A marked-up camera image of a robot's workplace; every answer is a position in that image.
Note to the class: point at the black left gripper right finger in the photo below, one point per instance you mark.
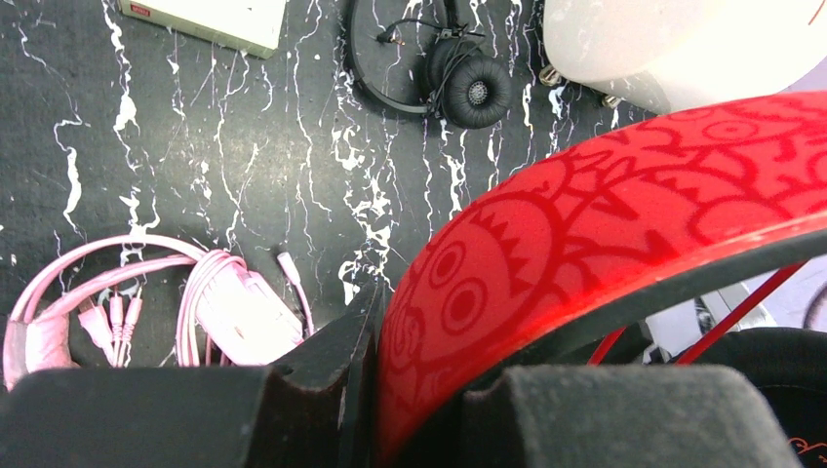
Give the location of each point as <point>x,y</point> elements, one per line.
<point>607,416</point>

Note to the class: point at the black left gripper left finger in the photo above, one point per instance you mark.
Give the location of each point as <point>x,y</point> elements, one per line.
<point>311,408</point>

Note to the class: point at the pink over-ear headphones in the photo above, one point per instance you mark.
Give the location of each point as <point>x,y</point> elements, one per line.
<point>225,307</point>

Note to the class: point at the red and black headphones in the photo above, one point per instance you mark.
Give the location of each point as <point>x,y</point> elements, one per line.
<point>597,237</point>

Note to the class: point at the black on-ear headphones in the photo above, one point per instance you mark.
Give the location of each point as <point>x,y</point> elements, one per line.
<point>460,82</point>

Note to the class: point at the white cylindrical container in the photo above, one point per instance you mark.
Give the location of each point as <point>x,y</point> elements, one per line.
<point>668,56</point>

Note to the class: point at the small white cardboard box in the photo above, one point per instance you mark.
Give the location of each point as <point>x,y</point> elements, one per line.
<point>252,27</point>

